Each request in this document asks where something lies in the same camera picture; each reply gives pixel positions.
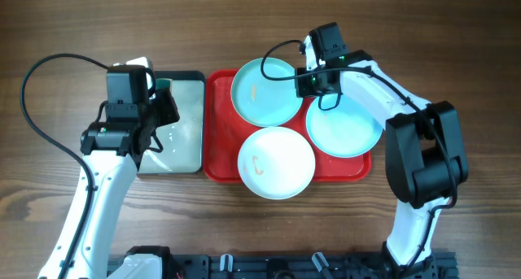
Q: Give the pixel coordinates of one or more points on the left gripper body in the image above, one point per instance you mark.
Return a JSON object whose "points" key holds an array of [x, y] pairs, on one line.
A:
{"points": [[161, 110]]}

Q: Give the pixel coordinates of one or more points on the green yellow sponge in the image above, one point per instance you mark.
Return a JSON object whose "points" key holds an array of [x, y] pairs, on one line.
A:
{"points": [[163, 83]]}

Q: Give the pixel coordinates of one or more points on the light blue plate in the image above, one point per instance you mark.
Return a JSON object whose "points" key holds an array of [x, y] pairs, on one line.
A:
{"points": [[345, 131]]}

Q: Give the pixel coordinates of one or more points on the light green plate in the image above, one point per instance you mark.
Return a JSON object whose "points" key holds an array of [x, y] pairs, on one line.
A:
{"points": [[263, 102]]}

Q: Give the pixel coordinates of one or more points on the white plate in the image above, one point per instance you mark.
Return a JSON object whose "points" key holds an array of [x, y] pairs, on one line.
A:
{"points": [[276, 163]]}

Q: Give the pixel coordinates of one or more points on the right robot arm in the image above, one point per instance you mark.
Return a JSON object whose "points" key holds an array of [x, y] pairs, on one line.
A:
{"points": [[425, 159]]}

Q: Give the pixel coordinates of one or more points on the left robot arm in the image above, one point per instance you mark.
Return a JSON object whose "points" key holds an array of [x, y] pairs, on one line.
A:
{"points": [[112, 153]]}

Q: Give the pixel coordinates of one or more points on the black water tray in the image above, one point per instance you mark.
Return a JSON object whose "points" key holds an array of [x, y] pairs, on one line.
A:
{"points": [[182, 141]]}

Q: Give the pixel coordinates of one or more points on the red plastic tray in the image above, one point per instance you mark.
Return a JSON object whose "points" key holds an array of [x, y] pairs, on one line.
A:
{"points": [[225, 131]]}

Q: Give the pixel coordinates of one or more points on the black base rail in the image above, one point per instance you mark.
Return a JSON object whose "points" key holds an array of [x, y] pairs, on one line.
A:
{"points": [[350, 266]]}

